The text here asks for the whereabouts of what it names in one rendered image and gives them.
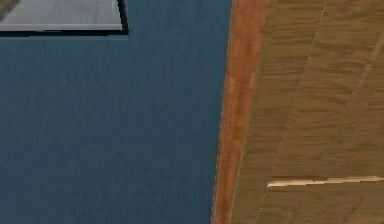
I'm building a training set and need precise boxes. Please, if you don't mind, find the orange wooden door frame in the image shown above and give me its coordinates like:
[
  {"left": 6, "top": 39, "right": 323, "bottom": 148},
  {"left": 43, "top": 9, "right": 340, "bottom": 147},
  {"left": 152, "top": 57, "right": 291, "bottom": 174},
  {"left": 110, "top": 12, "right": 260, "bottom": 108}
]
[{"left": 209, "top": 0, "right": 271, "bottom": 224}]

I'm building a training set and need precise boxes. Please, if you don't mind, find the pale bar door handle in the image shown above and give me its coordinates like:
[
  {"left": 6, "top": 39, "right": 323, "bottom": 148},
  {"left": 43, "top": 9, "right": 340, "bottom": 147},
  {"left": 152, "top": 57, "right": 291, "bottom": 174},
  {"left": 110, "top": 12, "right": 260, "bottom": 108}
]
[{"left": 266, "top": 175, "right": 384, "bottom": 189}]

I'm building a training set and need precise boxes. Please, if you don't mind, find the black framed window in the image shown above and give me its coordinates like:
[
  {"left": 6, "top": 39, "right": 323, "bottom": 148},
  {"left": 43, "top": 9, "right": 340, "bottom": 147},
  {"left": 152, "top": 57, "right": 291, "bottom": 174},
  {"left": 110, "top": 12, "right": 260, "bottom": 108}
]
[{"left": 0, "top": 0, "right": 130, "bottom": 37}]

